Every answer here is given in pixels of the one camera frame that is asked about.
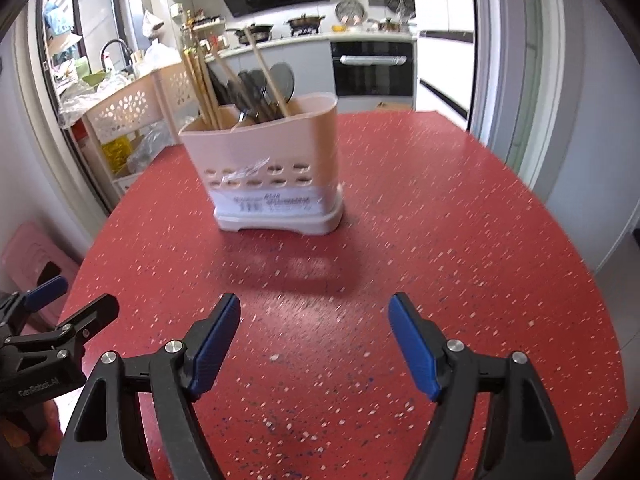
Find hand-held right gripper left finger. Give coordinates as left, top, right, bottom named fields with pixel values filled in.
left=57, top=292, right=242, bottom=480

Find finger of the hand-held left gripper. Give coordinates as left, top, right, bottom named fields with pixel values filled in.
left=0, top=275, right=69, bottom=336
left=2, top=294, right=120, bottom=361

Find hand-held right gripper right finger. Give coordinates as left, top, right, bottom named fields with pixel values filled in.
left=388, top=291, right=577, bottom=480

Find beige plastic utensil holder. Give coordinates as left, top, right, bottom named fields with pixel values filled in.
left=178, top=92, right=345, bottom=236

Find pink plastic stool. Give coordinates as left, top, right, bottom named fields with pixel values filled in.
left=0, top=221, right=84, bottom=322

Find clear plastic bags in rack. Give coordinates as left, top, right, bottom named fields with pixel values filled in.
left=126, top=119, right=174, bottom=174

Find clear crumpled plastic bags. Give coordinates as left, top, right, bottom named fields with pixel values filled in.
left=56, top=71, right=132, bottom=129

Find beige flower cutout storage rack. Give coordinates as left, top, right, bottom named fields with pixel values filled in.
left=79, top=61, right=202, bottom=197

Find curved kitchen faucet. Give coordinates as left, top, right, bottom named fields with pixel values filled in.
left=99, top=38, right=134, bottom=74

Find white plastic bag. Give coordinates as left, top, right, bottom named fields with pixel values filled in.
left=144, top=39, right=184, bottom=74

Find black built-in oven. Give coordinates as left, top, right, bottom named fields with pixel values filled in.
left=329, top=39, right=417, bottom=99

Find hanging white bag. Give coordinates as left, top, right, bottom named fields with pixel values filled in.
left=141, top=8, right=167, bottom=39

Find grey kitchen base cabinet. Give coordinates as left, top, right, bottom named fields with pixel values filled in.
left=220, top=40, right=333, bottom=111

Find spice rack with bottles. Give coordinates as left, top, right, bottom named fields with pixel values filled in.
left=179, top=6, right=227, bottom=52

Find white refrigerator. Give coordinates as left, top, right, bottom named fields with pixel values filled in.
left=414, top=0, right=477, bottom=122

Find black wok with lid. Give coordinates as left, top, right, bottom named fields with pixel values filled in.
left=239, top=22, right=276, bottom=42

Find small steel saucepan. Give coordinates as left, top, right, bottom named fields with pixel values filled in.
left=376, top=16, right=419, bottom=34

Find round hanging metal strainer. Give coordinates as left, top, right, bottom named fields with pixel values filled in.
left=334, top=0, right=369, bottom=24

